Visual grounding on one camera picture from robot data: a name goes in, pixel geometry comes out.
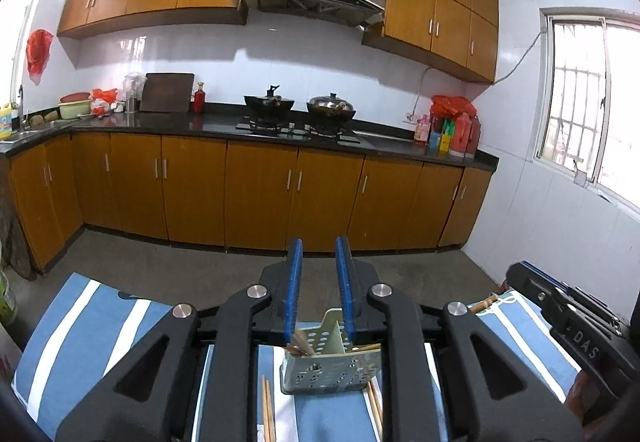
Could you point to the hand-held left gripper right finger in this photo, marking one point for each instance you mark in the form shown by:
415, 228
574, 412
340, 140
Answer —
345, 294

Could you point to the metal sink faucet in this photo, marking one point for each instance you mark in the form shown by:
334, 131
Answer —
22, 109

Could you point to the wooden lower kitchen cabinets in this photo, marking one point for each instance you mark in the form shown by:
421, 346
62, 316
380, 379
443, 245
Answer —
260, 197

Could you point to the wooden chopstick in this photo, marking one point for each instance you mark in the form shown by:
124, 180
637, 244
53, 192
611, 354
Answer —
372, 401
303, 346
307, 348
271, 414
376, 396
265, 407
367, 348
298, 347

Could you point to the clear plastic container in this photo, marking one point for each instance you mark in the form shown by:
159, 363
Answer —
134, 91

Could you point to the window beside sink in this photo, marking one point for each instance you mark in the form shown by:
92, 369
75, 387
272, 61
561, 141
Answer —
20, 21

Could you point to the green basin with red lid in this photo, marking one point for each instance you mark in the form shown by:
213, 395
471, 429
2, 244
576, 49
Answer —
75, 107

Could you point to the barred window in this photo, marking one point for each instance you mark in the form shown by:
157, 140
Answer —
585, 111

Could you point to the pink bottle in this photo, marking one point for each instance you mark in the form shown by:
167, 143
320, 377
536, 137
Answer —
422, 131

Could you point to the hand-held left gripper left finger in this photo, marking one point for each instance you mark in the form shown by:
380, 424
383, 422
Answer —
294, 294

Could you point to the black wok with lid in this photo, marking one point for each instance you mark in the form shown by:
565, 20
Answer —
331, 107

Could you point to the yellow detergent bottle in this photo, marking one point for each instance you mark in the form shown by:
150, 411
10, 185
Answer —
6, 121

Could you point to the steel kitchen sink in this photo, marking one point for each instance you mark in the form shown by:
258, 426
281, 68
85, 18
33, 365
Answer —
35, 130

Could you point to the hanging red plastic bag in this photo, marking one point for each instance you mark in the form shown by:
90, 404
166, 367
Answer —
39, 54

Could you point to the green and yellow bottles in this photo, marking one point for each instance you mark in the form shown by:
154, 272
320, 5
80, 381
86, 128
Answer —
441, 139

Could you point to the small red bottle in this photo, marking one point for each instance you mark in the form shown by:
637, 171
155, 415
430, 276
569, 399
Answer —
200, 100

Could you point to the dark wooden cutting board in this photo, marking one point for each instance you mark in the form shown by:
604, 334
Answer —
167, 92

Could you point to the grey perforated utensil holder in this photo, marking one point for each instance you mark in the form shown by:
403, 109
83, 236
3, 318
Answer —
325, 372

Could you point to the blue striped tablecloth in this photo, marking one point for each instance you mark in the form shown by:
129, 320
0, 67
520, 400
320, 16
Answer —
65, 352

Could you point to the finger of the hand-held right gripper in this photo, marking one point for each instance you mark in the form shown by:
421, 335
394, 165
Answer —
575, 294
537, 294

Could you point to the white wall socket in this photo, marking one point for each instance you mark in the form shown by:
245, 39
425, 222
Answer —
410, 117

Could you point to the red bag beside basin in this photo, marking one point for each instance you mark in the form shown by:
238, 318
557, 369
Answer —
104, 97

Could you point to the black kitchen countertop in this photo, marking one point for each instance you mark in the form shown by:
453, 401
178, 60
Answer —
165, 121

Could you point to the large red bottles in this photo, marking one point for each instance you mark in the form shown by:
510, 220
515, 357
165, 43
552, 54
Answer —
467, 136

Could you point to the red bag over bottles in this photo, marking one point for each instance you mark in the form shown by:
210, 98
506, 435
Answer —
452, 105

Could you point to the turned wooden rod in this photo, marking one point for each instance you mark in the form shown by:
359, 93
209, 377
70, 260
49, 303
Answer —
484, 304

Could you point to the black gas stove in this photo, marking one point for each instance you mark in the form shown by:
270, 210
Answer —
295, 130

